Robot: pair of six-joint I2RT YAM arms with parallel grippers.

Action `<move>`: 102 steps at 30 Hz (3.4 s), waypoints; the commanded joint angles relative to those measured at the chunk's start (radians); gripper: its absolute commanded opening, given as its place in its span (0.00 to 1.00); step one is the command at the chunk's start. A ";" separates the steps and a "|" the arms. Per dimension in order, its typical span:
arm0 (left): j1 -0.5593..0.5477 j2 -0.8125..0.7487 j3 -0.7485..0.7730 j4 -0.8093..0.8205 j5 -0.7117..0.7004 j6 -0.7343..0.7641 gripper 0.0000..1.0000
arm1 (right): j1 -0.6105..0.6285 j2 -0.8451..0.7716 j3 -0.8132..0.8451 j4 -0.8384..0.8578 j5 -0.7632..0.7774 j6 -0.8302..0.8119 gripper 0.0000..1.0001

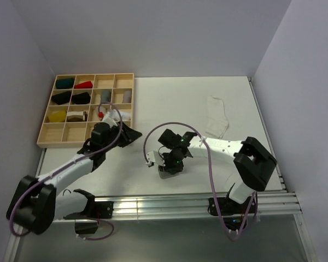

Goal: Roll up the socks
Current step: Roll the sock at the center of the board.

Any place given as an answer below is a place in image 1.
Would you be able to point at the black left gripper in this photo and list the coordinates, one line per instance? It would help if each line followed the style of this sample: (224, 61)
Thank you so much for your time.
(128, 135)

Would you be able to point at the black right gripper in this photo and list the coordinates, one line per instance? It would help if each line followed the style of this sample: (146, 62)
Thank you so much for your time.
(170, 168)

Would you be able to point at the grey sock with black stripes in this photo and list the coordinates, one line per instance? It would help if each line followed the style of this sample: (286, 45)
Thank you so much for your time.
(167, 171)

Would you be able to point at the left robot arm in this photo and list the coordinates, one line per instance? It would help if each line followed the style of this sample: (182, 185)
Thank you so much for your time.
(36, 202)

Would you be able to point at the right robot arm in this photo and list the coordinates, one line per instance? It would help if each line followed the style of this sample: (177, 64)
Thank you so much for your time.
(253, 162)

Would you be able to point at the beige rolled sock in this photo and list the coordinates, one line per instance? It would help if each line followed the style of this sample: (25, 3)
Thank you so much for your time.
(101, 109)

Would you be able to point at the light grey rolled sock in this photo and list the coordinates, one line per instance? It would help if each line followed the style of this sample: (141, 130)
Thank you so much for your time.
(127, 97)

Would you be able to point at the white brown rolled sock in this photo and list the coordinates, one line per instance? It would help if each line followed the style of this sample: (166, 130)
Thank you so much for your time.
(76, 116)

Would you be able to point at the black rolled sock right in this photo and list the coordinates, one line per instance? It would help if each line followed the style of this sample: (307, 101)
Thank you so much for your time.
(81, 98)

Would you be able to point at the black rolled sock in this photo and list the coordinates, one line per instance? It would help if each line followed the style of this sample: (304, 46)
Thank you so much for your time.
(81, 98)
(61, 98)

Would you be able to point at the wooden compartment tray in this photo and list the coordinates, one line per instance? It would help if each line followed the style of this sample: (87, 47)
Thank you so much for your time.
(73, 134)

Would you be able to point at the red rolled sock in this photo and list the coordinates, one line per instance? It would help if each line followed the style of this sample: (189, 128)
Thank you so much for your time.
(84, 85)

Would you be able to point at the yellow rolled sock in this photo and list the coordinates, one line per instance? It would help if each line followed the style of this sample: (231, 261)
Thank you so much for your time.
(57, 117)

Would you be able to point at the black rolled sock left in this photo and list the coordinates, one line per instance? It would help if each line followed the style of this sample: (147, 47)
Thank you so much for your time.
(61, 98)

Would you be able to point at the dark green rolled sock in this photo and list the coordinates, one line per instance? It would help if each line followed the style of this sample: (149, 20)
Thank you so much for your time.
(65, 83)

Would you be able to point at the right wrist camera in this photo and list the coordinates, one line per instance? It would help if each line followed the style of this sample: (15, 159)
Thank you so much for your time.
(153, 157)

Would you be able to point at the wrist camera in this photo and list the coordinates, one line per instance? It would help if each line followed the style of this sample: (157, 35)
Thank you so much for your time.
(153, 157)
(110, 117)

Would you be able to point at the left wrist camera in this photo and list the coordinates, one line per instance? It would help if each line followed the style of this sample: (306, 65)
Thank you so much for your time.
(110, 117)

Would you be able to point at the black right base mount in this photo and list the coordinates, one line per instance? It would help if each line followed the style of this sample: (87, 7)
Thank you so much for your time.
(227, 207)

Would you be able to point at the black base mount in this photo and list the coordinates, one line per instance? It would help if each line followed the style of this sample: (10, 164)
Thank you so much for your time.
(93, 223)
(227, 207)

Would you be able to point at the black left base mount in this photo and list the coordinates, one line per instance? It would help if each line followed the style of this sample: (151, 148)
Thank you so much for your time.
(93, 223)

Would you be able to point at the aluminium frame rail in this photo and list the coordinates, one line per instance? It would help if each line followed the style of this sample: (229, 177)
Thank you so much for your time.
(185, 206)

